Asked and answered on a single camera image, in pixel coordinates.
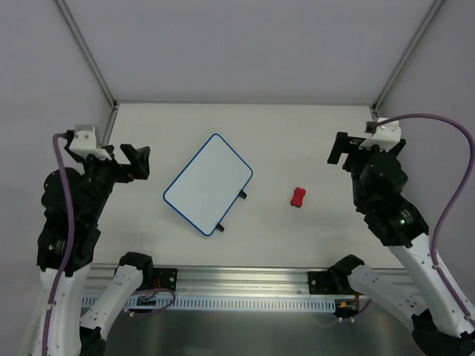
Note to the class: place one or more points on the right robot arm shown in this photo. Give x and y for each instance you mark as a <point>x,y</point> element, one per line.
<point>441,323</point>

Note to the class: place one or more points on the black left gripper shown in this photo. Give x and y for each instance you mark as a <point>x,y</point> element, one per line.
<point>124,172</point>

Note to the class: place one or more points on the aluminium mounting rail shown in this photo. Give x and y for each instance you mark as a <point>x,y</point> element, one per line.
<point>242,281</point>

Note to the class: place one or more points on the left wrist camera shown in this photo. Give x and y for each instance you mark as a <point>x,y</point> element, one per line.
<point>82,142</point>

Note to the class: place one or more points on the right aluminium corner post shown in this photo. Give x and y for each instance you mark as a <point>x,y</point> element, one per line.
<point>410,48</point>

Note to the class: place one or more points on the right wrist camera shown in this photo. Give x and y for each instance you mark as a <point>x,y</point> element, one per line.
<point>384,133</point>

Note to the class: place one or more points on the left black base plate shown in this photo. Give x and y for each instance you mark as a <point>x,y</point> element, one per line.
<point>165,278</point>

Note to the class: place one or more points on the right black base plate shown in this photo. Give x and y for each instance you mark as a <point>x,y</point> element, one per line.
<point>320,282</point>

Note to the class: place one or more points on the aluminium corner post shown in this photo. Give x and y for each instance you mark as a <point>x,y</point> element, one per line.
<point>410,48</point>
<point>79,40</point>

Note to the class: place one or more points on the white slotted cable duct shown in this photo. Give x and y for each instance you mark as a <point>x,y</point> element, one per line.
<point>240,304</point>

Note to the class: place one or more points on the blue framed whiteboard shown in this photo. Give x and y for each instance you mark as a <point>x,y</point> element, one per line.
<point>208,186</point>

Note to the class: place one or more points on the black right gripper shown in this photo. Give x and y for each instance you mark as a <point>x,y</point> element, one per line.
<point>353,155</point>

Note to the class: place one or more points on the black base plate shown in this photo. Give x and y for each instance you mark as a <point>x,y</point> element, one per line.
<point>320,282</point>
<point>165,278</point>

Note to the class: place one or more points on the left aluminium corner post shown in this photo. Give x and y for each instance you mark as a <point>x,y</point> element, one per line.
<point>79,40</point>

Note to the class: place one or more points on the red whiteboard eraser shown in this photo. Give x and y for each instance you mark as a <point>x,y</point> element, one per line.
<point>298,197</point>

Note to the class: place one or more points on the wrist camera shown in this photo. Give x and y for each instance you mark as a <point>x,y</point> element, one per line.
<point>82,142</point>
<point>384,133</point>

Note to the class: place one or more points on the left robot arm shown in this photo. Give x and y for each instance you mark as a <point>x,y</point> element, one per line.
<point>73,204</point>

